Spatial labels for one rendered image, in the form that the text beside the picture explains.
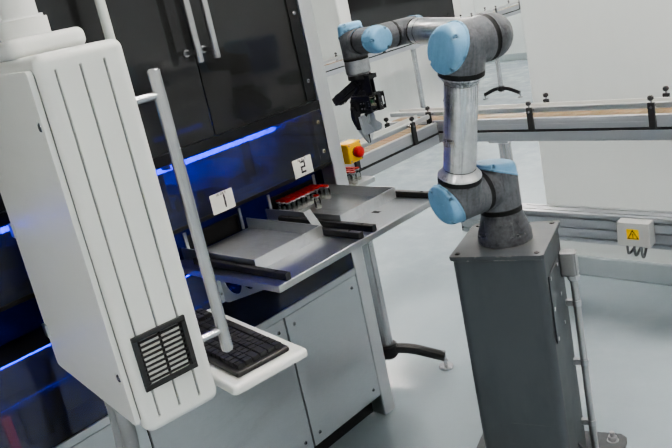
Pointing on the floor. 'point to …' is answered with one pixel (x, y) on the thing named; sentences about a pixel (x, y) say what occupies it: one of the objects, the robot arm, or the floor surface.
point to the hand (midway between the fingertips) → (367, 138)
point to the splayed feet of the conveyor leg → (417, 353)
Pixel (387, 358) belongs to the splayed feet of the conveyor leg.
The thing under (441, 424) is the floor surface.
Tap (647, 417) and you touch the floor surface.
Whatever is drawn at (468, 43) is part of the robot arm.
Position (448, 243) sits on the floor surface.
